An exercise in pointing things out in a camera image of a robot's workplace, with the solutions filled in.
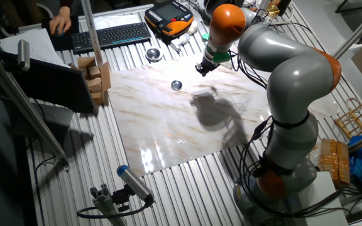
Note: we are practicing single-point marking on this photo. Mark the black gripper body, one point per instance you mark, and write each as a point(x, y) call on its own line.
point(209, 62)

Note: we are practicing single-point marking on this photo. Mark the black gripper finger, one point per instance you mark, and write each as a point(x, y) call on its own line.
point(205, 72)
point(199, 67)

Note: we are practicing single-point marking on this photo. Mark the small round metal plate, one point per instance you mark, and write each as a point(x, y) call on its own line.
point(176, 85)

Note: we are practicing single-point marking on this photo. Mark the silver orange robot arm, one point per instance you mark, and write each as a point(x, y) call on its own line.
point(294, 75)

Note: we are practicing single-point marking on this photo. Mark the person's hand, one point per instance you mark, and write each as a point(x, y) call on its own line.
point(61, 20)

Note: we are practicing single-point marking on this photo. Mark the white power adapter plug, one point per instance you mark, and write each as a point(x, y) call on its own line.
point(179, 42)

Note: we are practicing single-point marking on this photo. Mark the white egg shaped object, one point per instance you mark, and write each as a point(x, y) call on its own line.
point(193, 27)

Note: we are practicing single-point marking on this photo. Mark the orange black teach pendant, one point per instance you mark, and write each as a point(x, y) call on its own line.
point(168, 17)

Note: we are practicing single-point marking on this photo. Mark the marble pattern sheet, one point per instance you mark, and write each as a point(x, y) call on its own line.
point(156, 125)

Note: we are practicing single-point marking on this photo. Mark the gold crumpled foil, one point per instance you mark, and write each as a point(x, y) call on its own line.
point(272, 10)

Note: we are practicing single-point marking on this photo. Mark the black keyboard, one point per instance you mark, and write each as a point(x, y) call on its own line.
point(112, 37)

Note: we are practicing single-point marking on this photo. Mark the white printed document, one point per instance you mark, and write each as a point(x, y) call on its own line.
point(115, 21)

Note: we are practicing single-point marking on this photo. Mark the cardboard box with wooden blocks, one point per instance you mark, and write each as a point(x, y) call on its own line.
point(96, 81)

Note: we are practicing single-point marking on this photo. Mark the black mouse pad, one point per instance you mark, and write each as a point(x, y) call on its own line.
point(74, 37)

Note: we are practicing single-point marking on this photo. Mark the computer mouse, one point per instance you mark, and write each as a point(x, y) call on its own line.
point(59, 34)

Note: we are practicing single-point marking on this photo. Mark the black monitor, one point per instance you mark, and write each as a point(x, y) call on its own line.
point(52, 84)

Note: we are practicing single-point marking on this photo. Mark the diagonal aluminium bar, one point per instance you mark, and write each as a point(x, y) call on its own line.
point(357, 33)

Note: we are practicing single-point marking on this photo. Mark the small wooden rack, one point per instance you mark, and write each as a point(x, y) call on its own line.
point(355, 119)

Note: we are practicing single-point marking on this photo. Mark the tan cardboard box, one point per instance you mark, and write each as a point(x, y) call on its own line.
point(335, 160)

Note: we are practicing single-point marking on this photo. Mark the white paper stack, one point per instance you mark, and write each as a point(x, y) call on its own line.
point(30, 44)

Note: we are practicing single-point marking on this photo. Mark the white box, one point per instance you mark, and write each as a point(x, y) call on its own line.
point(322, 201)

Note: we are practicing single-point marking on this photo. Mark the green gripper mount adapter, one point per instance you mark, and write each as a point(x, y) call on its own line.
point(221, 57)

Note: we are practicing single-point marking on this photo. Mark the short aluminium post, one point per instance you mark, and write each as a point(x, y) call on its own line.
point(262, 4)

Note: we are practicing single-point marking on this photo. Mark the tall aluminium post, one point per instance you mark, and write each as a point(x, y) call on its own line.
point(91, 31)

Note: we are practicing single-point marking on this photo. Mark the silver camera with blue tip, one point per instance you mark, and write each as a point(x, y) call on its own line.
point(135, 183)

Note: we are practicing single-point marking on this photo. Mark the aluminium extrusion camera stand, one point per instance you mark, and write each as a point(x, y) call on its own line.
point(105, 204)

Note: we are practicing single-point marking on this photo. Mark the long aluminium frame bar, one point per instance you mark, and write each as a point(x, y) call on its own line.
point(20, 103)

